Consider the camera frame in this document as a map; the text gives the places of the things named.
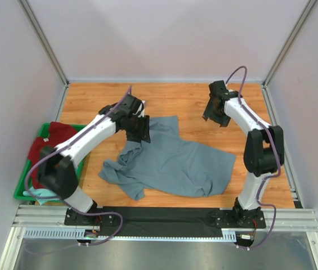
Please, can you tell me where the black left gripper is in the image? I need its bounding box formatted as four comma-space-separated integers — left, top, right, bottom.
123, 115, 151, 144

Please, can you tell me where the blue grey t shirt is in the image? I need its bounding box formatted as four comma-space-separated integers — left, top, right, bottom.
99, 116, 236, 200

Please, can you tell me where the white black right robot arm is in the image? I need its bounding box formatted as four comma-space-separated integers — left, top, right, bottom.
203, 92, 284, 227

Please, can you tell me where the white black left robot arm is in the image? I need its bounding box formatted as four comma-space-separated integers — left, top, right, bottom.
36, 105, 150, 226

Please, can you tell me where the red t shirt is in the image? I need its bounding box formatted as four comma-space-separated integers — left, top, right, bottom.
28, 121, 78, 189

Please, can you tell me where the black base mat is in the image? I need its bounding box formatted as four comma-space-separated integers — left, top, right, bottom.
64, 206, 267, 237

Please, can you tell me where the mint green t shirt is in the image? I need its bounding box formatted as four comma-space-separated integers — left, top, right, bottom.
23, 187, 59, 205

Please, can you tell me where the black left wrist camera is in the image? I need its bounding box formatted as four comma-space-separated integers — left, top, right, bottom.
118, 94, 146, 117

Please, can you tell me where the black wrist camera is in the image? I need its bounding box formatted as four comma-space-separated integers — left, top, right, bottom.
209, 80, 230, 97
118, 94, 146, 117

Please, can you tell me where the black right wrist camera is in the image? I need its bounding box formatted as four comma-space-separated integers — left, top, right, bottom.
209, 80, 230, 97

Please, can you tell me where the aluminium back rail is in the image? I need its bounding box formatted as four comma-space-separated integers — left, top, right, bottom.
68, 79, 264, 84

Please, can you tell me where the aluminium frame post right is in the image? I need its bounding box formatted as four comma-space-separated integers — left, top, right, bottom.
262, 0, 318, 88

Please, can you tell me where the aluminium frame post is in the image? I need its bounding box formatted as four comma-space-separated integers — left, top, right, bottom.
17, 0, 70, 87
262, 0, 318, 88

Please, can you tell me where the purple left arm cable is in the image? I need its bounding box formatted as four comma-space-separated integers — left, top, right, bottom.
23, 84, 124, 255

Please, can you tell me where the aluminium frame rail front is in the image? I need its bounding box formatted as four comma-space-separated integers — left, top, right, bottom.
12, 205, 318, 232

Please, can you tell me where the white slotted cable duct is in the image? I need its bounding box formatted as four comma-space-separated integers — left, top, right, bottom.
23, 228, 236, 243

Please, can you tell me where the aluminium frame post left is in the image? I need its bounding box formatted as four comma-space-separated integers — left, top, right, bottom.
17, 0, 70, 87

